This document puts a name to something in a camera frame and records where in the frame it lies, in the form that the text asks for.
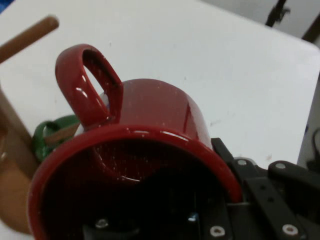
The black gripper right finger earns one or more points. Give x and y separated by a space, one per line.
265 195

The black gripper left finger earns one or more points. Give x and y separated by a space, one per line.
110 231

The red speckled mug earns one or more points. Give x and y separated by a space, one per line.
155 105

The dark green printed mug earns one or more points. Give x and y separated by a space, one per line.
40 147

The brown wooden mug tree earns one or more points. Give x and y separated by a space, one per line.
15 175

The black tripod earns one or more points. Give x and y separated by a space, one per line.
276 12

